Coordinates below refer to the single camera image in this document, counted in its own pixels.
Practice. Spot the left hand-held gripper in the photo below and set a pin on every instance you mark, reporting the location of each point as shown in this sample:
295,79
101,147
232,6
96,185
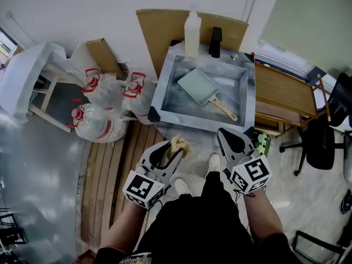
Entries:
143,187

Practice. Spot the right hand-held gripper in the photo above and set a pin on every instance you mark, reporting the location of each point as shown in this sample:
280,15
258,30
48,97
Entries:
250,172

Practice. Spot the tan loofah scrubber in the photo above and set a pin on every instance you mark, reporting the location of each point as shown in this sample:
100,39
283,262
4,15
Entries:
180,145

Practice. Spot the pale green rectangular pan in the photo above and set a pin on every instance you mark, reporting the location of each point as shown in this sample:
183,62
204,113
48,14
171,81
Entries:
198,85

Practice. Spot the person's right forearm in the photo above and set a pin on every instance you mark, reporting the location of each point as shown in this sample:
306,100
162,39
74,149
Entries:
262,216

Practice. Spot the person's left forearm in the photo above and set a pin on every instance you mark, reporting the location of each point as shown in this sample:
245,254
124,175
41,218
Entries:
125,224

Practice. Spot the person's left hand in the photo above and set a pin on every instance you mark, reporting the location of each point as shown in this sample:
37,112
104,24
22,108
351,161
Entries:
145,170

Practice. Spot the green plastic object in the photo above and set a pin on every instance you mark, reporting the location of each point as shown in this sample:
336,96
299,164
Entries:
262,144

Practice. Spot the person's white right shoe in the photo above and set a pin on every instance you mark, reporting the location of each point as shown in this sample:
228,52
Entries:
214,162

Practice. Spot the person's white shoe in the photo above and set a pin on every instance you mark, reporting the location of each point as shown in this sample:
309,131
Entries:
182,186
214,162

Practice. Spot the person's white left shoe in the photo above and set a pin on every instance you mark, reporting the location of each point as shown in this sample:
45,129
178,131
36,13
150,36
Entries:
182,186

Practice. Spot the stainless steel sink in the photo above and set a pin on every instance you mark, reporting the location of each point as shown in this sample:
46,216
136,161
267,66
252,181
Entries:
176,103

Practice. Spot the wooden slatted floor panel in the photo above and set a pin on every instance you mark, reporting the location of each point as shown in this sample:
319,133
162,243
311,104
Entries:
107,175

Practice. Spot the person's black trousers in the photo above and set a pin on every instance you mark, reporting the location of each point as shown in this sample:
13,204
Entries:
203,219

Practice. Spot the black office chair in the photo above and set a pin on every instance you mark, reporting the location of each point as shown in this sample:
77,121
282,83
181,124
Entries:
319,144

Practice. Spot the round metal sink knob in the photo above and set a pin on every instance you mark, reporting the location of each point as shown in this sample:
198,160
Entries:
234,56

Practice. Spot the wooden stick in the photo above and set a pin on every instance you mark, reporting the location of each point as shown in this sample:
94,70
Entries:
324,98

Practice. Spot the black faucet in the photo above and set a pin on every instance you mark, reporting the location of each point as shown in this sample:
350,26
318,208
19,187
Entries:
215,43

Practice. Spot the person's black printed shirt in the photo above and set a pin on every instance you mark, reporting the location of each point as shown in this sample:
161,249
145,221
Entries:
275,250

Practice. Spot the white plastic bottle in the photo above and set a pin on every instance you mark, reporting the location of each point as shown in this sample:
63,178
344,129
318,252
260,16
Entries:
192,36

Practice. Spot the long brown cardboard box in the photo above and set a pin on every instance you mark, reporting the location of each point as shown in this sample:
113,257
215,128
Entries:
104,55

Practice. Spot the large brown cardboard sheet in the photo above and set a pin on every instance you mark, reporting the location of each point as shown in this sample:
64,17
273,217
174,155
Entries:
162,34

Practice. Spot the small black round object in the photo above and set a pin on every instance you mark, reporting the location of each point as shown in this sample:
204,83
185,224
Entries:
346,202

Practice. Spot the black metal rack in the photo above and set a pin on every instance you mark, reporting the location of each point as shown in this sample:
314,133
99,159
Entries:
11,227

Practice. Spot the grey wall socket box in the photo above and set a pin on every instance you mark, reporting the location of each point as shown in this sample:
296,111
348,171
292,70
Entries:
123,70

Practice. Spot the black metal frame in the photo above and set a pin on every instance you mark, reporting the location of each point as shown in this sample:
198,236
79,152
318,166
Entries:
319,246

